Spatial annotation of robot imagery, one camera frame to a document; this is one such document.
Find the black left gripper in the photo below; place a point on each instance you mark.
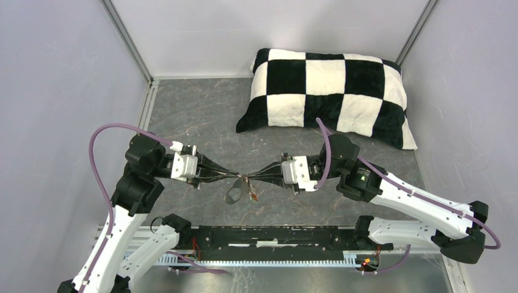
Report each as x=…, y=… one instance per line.
x=204, y=163

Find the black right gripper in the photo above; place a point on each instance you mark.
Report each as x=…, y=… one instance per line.
x=272, y=173

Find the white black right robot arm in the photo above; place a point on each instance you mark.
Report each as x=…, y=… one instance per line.
x=455, y=229

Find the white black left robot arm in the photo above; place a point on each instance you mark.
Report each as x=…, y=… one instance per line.
x=148, y=159

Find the black and white checkered pillow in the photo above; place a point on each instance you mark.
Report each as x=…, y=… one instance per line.
x=347, y=92

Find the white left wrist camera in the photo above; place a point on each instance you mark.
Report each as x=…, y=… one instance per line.
x=184, y=162

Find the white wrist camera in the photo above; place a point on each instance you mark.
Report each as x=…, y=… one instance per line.
x=184, y=162
x=296, y=174

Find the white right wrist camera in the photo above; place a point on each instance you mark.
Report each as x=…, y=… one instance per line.
x=296, y=174

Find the black mounting base rail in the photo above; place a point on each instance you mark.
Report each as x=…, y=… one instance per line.
x=275, y=243

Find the white toothed cable duct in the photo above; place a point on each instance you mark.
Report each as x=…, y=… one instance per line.
x=347, y=260

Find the aluminium frame post left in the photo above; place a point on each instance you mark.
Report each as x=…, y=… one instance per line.
x=127, y=40

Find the aluminium frame post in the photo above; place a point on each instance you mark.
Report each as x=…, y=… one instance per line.
x=417, y=29
x=127, y=40

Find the aluminium frame post right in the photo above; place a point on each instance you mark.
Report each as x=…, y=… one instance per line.
x=417, y=29

